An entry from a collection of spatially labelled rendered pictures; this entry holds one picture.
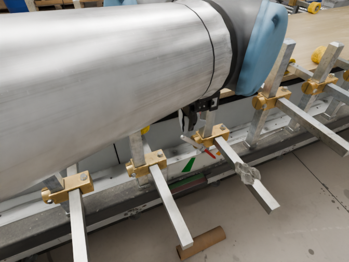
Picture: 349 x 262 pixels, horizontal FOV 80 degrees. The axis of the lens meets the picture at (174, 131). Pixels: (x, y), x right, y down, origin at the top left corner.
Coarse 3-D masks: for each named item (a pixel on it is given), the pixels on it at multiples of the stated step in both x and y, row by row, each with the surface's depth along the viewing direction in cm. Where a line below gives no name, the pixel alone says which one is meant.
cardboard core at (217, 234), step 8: (208, 232) 127; (216, 232) 126; (224, 232) 127; (200, 240) 123; (208, 240) 123; (216, 240) 125; (176, 248) 125; (192, 248) 120; (200, 248) 122; (184, 256) 118
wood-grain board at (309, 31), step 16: (288, 16) 170; (304, 16) 170; (320, 16) 170; (336, 16) 170; (288, 32) 142; (304, 32) 142; (320, 32) 142; (336, 32) 142; (304, 48) 123; (304, 64) 108; (224, 96) 91
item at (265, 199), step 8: (216, 144) 75; (224, 144) 73; (224, 152) 71; (232, 152) 70; (232, 160) 68; (240, 160) 68; (240, 176) 65; (248, 184) 63; (256, 184) 61; (256, 192) 60; (264, 192) 59; (264, 200) 58; (272, 200) 58; (264, 208) 58; (272, 208) 56
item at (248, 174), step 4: (236, 164) 65; (240, 164) 65; (244, 164) 65; (236, 168) 64; (240, 168) 65; (244, 168) 64; (248, 168) 63; (252, 168) 64; (240, 172) 63; (244, 172) 64; (248, 172) 62; (252, 172) 64; (256, 172) 63; (244, 176) 62; (248, 176) 61; (252, 176) 63; (256, 176) 62; (260, 176) 63; (244, 180) 62; (248, 180) 61; (252, 180) 62; (252, 184) 61
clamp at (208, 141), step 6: (216, 126) 78; (198, 132) 76; (216, 132) 76; (222, 132) 76; (228, 132) 76; (192, 138) 76; (198, 138) 74; (204, 138) 73; (210, 138) 74; (204, 144) 75; (210, 144) 76
